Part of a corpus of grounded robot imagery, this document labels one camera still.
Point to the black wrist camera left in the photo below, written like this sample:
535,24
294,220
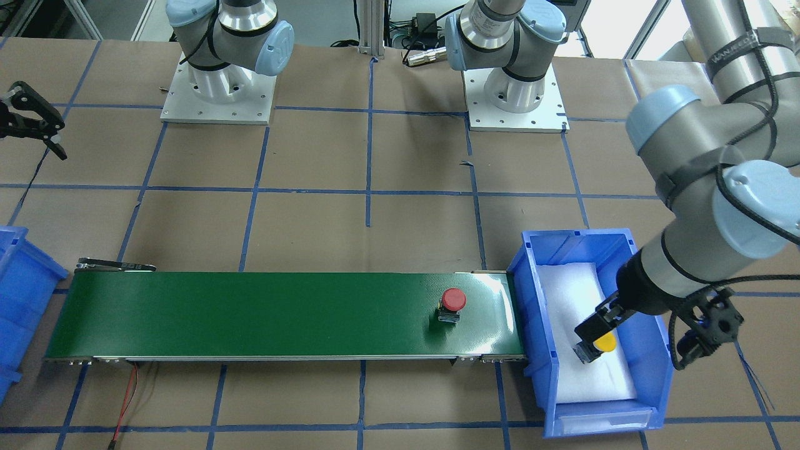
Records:
700,324

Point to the yellow push button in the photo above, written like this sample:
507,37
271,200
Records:
606,343

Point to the blue bin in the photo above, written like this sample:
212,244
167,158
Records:
28,279
595,369

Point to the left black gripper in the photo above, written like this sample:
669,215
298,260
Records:
637,286

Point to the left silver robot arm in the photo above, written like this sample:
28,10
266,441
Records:
724,171

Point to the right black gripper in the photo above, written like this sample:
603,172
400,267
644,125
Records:
26,114

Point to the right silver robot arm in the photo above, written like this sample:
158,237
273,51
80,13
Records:
232,53

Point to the green conveyor belt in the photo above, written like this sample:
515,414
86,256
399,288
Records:
283,316

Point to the aluminium frame post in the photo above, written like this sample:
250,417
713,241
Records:
372,22

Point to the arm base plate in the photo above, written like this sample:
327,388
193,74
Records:
231,95
497,103

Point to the red push button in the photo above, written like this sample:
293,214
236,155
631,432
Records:
452,302

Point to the black power adapter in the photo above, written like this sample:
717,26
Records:
424,25

